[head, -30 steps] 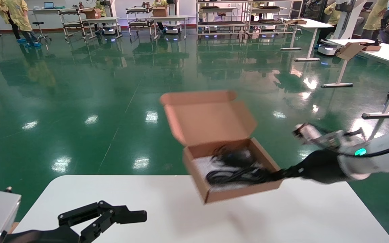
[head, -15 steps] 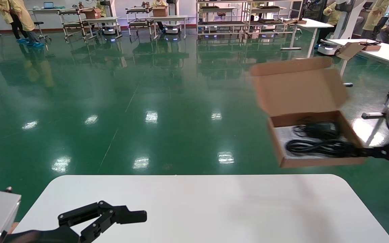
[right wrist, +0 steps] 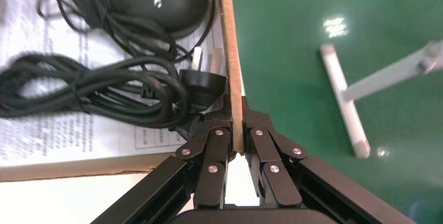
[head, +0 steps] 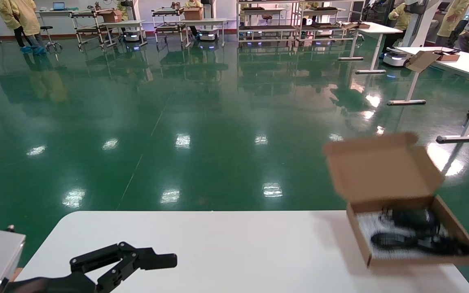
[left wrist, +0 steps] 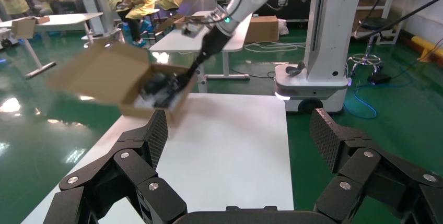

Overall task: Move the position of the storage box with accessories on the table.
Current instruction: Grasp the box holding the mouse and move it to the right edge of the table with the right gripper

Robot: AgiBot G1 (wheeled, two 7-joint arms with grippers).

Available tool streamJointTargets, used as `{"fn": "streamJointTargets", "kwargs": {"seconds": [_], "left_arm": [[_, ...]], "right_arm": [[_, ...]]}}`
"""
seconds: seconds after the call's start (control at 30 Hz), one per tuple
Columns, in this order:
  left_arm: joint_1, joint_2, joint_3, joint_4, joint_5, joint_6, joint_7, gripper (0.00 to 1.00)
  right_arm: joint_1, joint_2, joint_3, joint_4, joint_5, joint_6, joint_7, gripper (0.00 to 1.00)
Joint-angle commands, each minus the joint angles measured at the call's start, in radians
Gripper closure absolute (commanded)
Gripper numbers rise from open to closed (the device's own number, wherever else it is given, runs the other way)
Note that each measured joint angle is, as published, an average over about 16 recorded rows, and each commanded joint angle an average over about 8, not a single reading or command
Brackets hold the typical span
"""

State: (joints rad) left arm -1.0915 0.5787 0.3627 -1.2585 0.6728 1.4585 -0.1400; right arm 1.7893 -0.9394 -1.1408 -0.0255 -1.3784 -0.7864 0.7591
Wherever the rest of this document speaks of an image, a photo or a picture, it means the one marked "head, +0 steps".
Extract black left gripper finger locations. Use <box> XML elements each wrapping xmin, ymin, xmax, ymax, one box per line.
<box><xmin>70</xmin><ymin>242</ymin><xmax>178</xmax><ymax>293</ymax></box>

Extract metal shelving unit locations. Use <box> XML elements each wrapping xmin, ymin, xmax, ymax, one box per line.
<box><xmin>300</xmin><ymin>0</ymin><xmax>366</xmax><ymax>46</ymax></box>
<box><xmin>237</xmin><ymin>0</ymin><xmax>302</xmax><ymax>48</ymax></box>

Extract yellow coat person black trousers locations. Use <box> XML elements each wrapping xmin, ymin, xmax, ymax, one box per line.
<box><xmin>0</xmin><ymin>0</ymin><xmax>33</xmax><ymax>53</ymax></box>

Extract small white desk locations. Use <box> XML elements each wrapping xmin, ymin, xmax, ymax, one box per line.
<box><xmin>338</xmin><ymin>22</ymin><xmax>403</xmax><ymax>75</ymax></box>

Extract black coiled power cord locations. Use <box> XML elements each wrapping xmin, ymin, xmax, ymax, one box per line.
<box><xmin>371</xmin><ymin>230</ymin><xmax>463</xmax><ymax>255</ymax></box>

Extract white printed instruction sheet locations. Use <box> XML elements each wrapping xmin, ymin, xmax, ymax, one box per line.
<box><xmin>359</xmin><ymin>212</ymin><xmax>451</xmax><ymax>261</ymax></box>

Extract metal pipe rack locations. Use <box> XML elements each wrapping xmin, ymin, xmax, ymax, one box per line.
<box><xmin>72</xmin><ymin>9</ymin><xmax>110</xmax><ymax>50</ymax></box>
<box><xmin>152</xmin><ymin>7</ymin><xmax>187</xmax><ymax>45</ymax></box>

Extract flat open cardboard carton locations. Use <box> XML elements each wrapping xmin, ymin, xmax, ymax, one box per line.
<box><xmin>405</xmin><ymin>50</ymin><xmax>460</xmax><ymax>74</ymax></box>

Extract brown cardboard storage box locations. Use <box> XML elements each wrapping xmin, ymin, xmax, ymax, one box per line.
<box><xmin>323</xmin><ymin>131</ymin><xmax>469</xmax><ymax>269</ymax></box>

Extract person in yellow coat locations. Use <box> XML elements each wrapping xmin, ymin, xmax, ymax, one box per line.
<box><xmin>381</xmin><ymin>3</ymin><xmax>413</xmax><ymax>53</ymax></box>

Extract white work table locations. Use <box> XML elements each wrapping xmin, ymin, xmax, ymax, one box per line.
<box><xmin>102</xmin><ymin>20</ymin><xmax>149</xmax><ymax>48</ymax></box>
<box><xmin>184</xmin><ymin>18</ymin><xmax>228</xmax><ymax>48</ymax></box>

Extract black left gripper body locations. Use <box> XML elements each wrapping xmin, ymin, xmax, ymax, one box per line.
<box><xmin>2</xmin><ymin>272</ymin><xmax>96</xmax><ymax>293</ymax></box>

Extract white wheeled robot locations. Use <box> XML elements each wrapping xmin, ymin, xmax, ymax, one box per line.
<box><xmin>121</xmin><ymin>28</ymin><xmax>142</xmax><ymax>44</ymax></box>
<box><xmin>198</xmin><ymin>28</ymin><xmax>220</xmax><ymax>42</ymax></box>

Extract white table with laptop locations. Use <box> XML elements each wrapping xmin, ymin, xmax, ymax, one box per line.
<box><xmin>38</xmin><ymin>9</ymin><xmax>81</xmax><ymax>17</ymax></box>

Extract yellow coat person blue jeans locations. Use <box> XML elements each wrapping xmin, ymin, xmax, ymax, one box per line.
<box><xmin>13</xmin><ymin>0</ymin><xmax>48</xmax><ymax>55</ymax></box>

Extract black power adapter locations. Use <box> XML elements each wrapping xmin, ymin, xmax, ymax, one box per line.
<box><xmin>385</xmin><ymin>208</ymin><xmax>438</xmax><ymax>230</ymax></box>

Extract tall white robot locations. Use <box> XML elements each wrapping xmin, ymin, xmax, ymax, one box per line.
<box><xmin>382</xmin><ymin>0</ymin><xmax>443</xmax><ymax>68</ymax></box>

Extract black stool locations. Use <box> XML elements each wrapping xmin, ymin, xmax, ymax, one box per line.
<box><xmin>40</xmin><ymin>25</ymin><xmax>63</xmax><ymax>53</ymax></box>

